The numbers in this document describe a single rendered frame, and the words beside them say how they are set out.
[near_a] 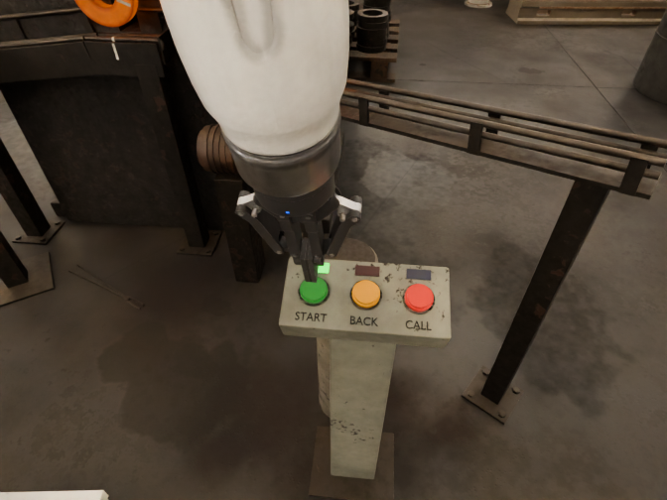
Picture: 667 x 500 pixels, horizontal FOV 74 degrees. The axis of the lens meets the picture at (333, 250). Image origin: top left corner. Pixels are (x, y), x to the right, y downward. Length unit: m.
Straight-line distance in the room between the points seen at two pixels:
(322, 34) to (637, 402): 1.33
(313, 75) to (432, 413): 1.06
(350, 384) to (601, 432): 0.77
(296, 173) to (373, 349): 0.40
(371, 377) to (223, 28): 0.60
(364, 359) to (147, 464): 0.69
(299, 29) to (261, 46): 0.02
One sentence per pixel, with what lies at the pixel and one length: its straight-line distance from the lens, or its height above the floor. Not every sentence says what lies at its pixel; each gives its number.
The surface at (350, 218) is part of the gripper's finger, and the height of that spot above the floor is 0.81.
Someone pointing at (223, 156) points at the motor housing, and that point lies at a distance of 1.19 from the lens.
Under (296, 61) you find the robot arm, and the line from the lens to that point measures 0.25.
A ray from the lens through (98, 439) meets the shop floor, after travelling 1.31.
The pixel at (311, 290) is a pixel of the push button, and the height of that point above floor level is 0.61.
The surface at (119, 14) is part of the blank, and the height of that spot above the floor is 0.77.
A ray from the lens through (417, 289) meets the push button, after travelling 0.64.
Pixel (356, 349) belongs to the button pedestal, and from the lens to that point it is 0.68.
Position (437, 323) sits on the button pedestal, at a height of 0.59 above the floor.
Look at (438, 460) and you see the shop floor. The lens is 1.19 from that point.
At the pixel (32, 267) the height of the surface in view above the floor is 0.01.
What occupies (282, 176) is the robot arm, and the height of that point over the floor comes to 0.90.
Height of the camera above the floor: 1.08
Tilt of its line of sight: 43 degrees down
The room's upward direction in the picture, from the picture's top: straight up
